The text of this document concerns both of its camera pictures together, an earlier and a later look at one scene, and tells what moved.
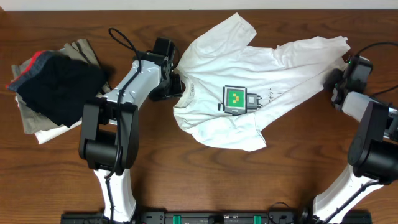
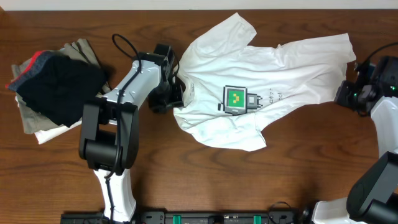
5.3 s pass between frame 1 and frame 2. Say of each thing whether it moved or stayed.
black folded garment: stayed
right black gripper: moved
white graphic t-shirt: stayed
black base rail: stayed
